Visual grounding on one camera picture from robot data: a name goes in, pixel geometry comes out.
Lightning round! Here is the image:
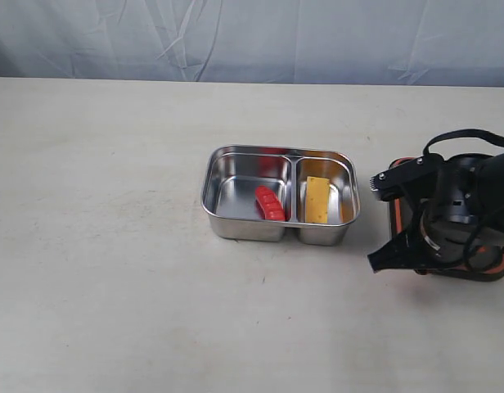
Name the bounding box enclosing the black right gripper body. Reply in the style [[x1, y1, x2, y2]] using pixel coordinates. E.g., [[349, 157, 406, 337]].
[[367, 153, 498, 274]]

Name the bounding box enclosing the dark transparent box lid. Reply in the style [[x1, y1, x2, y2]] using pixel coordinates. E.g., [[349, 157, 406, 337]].
[[386, 156, 504, 283]]

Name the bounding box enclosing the yellow toy cheese slice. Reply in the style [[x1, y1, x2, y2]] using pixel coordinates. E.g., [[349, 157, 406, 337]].
[[305, 176, 330, 224]]

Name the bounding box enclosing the red toy sausage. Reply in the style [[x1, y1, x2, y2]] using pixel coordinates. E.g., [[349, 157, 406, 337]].
[[254, 186, 286, 221]]

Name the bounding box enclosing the stainless steel lunch box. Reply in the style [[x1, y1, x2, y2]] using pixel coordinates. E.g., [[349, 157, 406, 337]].
[[201, 145, 361, 246]]

